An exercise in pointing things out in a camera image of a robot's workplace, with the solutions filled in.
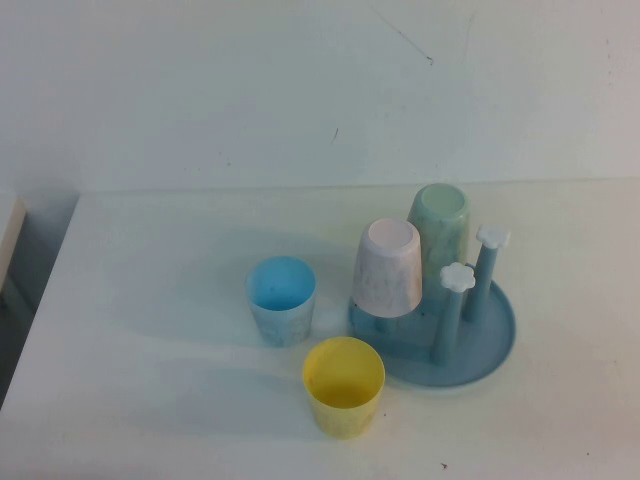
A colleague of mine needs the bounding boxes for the blue plastic cup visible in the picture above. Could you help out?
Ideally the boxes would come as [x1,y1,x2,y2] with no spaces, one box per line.
[244,255,318,347]

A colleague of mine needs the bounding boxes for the green plastic cup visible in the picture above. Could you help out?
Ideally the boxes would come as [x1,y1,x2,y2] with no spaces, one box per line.
[405,182,474,301]

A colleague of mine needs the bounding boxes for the beige wooden board edge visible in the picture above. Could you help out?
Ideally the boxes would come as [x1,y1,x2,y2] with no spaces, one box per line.
[0,197,26,261]

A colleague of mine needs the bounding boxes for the pink marbled plastic cup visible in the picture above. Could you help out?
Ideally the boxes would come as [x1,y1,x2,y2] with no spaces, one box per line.
[351,218,424,320]

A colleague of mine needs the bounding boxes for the yellow plastic cup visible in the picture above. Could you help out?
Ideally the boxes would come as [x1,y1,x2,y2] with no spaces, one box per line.
[302,336,387,441]

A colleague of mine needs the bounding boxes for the blue cup stand with pegs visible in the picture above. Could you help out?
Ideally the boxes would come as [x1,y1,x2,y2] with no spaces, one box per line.
[346,224,518,390]

